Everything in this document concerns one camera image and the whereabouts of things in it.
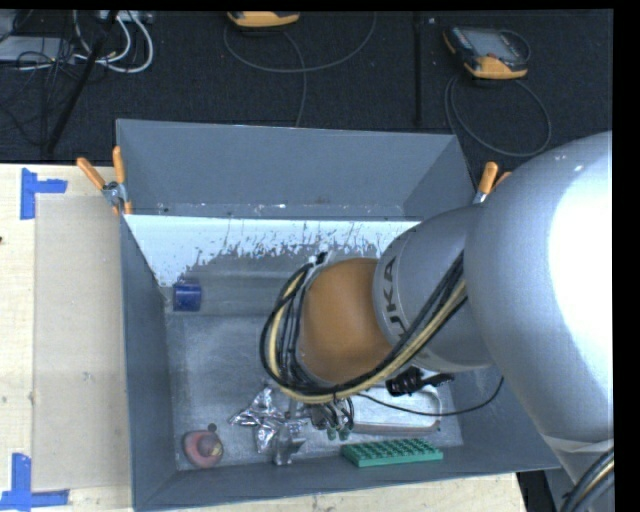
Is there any grey metal bin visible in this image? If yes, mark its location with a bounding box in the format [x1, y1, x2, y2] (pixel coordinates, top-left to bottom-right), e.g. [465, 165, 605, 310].
[114, 118, 562, 512]

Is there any dark blue block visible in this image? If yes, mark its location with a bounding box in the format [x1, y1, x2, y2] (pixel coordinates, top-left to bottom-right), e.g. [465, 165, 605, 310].
[172, 281, 203, 312]

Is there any red round toy food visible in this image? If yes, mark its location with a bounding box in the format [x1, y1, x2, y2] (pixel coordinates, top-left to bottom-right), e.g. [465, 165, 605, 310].
[181, 428, 225, 470]

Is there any crumpled silver foil packet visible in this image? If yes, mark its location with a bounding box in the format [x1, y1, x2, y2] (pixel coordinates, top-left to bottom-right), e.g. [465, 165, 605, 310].
[228, 386, 281, 454]

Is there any clear flat plastic tray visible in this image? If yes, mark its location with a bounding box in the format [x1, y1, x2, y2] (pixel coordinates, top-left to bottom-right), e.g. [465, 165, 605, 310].
[351, 387, 444, 436]

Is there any pale wood flat board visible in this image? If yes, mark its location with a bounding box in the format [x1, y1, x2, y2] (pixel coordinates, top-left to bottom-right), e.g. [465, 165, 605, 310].
[30, 193, 134, 494]

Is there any green flat studded block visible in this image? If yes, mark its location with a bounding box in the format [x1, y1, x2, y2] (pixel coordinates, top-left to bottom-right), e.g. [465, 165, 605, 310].
[340, 437, 445, 469]

